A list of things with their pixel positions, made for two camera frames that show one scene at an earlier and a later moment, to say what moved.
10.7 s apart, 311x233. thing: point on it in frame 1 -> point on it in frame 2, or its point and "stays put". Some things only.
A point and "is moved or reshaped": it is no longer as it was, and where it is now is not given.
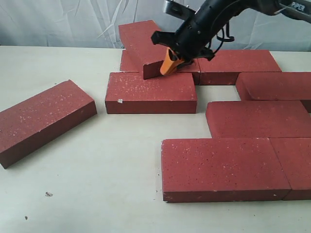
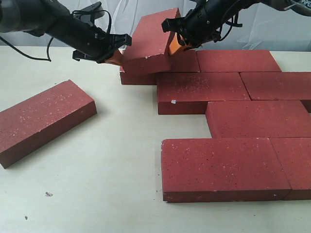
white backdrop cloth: [95, 23] stays put
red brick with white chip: [129, 92] -> [189, 92]
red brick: [31, 124] stays put
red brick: [223, 68] stays put
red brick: [274, 86] stays put
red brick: [136, 39] is moved or reshaped
